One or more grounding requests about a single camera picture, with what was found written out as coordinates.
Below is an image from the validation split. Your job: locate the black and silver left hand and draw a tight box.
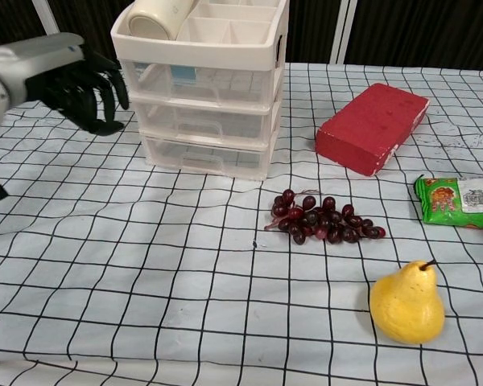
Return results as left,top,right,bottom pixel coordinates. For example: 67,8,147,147
0,31,130,138

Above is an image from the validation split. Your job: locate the light blue block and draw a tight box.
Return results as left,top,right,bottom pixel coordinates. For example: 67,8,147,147
170,66,199,87

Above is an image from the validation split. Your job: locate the clear drawer with blue label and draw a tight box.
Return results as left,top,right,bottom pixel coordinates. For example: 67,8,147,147
120,58,267,108

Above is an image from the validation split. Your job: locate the clear plastic drawer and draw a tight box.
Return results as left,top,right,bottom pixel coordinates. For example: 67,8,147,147
132,96,266,142
140,131,266,174

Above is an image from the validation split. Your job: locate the cream cylindrical bottle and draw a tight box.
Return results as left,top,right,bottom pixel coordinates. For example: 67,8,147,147
127,0,196,40

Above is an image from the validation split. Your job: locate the white black checkered tablecloth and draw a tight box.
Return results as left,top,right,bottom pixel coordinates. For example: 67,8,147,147
0,63,483,386

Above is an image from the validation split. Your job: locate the dark red grape bunch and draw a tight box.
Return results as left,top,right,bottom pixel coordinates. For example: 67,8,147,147
264,188,388,246

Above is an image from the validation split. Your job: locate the red brick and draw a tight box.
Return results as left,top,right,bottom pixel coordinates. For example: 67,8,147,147
315,83,431,178

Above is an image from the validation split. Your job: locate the green snack bag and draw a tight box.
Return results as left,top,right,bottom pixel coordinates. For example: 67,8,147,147
413,176,483,231

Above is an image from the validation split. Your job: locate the yellow pear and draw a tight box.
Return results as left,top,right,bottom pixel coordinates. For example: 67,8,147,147
369,259,447,345

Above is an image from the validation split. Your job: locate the white partition post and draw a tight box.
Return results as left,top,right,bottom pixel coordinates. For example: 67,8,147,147
31,0,61,39
328,0,360,65

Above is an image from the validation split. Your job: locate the white storage box frame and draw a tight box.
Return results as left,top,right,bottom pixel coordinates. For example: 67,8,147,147
110,0,287,181

